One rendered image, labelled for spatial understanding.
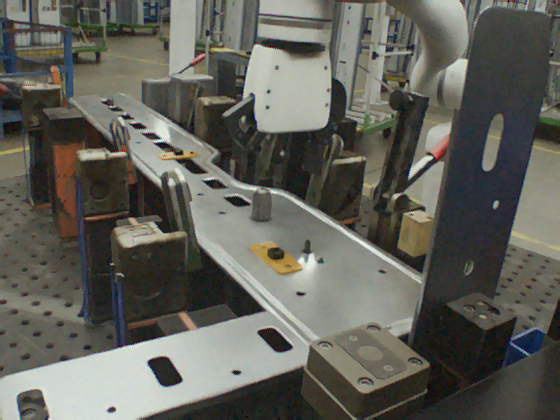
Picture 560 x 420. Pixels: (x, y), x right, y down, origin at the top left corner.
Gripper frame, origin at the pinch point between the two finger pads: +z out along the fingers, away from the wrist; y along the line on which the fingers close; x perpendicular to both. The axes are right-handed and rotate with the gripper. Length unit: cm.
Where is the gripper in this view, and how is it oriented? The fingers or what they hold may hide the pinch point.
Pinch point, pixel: (282, 169)
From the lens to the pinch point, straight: 67.3
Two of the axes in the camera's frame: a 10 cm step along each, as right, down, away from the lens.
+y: -8.5, 1.3, -5.1
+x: 5.2, 3.6, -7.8
